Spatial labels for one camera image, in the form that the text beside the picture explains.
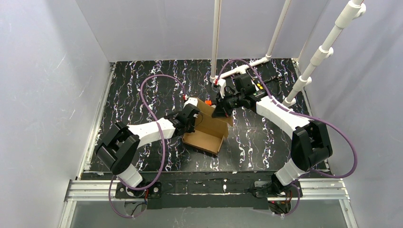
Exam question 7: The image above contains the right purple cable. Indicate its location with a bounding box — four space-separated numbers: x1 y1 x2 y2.
214 58 359 218

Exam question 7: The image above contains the brown cardboard box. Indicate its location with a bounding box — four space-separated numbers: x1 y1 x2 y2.
182 99 233 156

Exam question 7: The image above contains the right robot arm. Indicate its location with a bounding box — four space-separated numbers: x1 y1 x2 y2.
212 74 333 194

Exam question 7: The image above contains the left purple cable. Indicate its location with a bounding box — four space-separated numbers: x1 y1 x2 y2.
108 74 188 219

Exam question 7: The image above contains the purple cable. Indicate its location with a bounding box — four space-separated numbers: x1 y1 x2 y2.
108 74 188 219
214 58 359 218

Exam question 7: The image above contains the white PVC pipe frame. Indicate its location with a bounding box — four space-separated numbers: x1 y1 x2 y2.
209 0 367 108

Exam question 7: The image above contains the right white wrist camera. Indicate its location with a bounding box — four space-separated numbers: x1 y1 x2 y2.
213 78 226 98

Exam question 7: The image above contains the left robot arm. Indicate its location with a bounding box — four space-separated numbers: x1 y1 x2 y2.
95 104 200 190

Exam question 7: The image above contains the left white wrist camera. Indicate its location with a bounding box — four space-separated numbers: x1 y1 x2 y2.
183 95 199 107

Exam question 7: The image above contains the aluminium rail frame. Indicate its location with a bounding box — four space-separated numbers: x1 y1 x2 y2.
58 61 360 228

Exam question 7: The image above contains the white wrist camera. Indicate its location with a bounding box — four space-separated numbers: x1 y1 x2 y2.
213 78 226 98
183 95 199 107

